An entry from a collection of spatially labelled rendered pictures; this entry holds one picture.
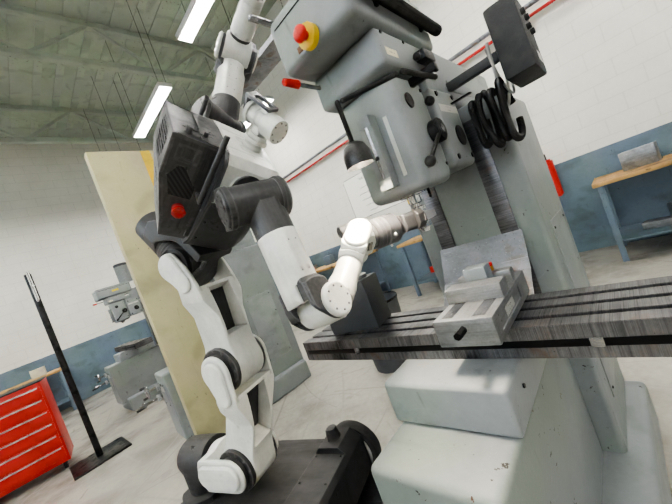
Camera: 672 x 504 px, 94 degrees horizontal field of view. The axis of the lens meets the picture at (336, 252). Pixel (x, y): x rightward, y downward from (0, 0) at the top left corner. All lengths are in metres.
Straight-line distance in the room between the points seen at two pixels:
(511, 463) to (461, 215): 0.85
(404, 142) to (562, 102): 4.31
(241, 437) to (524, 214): 1.21
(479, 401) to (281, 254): 0.56
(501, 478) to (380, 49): 0.99
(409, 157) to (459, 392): 0.61
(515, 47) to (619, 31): 4.09
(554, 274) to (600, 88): 3.96
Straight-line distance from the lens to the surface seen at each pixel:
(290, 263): 0.66
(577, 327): 0.87
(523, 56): 1.14
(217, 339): 1.05
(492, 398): 0.85
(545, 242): 1.31
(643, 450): 1.68
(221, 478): 1.27
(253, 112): 0.91
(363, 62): 0.96
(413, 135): 0.92
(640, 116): 5.11
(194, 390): 2.33
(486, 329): 0.81
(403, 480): 0.89
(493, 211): 1.32
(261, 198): 0.70
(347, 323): 1.26
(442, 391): 0.90
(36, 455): 5.02
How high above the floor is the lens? 1.25
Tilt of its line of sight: 1 degrees down
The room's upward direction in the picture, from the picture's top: 21 degrees counter-clockwise
